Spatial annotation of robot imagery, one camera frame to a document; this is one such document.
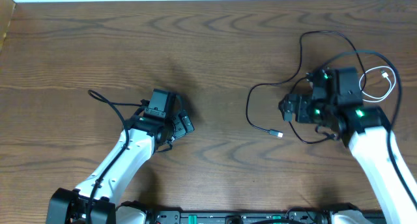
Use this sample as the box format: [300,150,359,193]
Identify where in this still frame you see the white USB cable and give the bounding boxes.
[358,66,397,104]

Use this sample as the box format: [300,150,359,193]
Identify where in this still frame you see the left camera black cable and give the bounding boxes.
[85,89,147,224]

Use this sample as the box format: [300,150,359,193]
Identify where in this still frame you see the black USB cable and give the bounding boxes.
[245,30,367,139]
[288,77,339,145]

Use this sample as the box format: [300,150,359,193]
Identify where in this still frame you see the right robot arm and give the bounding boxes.
[278,67,416,223]

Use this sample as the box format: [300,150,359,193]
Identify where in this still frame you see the camera black cable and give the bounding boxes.
[321,49,417,208]
[85,89,147,224]

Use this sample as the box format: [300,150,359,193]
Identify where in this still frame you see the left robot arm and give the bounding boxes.
[46,89,194,223]

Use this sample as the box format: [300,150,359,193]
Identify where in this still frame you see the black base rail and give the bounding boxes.
[146,203,387,224]

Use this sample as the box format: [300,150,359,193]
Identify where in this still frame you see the right camera black cable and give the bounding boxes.
[321,49,417,208]

